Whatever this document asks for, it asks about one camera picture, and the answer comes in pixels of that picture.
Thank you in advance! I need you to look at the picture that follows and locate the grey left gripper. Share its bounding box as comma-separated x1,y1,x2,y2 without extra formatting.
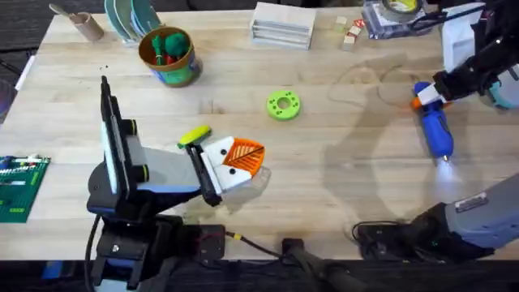
122,118,267,208

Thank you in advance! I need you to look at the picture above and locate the blue electric screwdriver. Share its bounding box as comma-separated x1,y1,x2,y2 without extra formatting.
412,80,455,161

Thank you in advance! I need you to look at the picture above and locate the yellow green toy vegetable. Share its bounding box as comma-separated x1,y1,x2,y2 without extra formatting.
176,125,213,150

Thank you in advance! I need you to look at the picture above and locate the pale right wrist plate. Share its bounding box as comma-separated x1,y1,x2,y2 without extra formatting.
440,11,476,74

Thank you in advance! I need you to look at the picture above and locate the green disc with holes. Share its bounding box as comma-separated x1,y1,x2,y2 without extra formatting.
266,89,302,122

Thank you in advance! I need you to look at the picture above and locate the brown tub with toys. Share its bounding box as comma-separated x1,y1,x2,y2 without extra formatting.
137,26,204,88

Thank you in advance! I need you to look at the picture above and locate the small wooden blocks heap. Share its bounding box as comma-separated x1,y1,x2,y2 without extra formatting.
334,15,367,52

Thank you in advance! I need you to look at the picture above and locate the black left wrist plate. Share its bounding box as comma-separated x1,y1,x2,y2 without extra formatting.
100,75,131,200

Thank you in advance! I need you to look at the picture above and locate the black stand pole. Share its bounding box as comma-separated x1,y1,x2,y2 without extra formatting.
281,238,368,292

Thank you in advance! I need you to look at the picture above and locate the pale flat box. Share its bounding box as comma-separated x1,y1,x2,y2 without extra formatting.
250,2,317,51

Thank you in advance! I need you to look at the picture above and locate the teal plates stack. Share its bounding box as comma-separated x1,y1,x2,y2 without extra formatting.
103,0,163,44

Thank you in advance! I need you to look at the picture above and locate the brown cardboard tube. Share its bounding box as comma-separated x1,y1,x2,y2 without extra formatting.
68,11,105,43

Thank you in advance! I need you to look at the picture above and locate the green board with blocks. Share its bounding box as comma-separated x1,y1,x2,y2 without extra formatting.
0,153,52,224

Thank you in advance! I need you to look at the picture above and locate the black cable with yellow plug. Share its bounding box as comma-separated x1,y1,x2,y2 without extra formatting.
225,230,285,260

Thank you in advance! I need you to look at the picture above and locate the black rail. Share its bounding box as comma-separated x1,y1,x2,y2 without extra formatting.
0,259,519,292

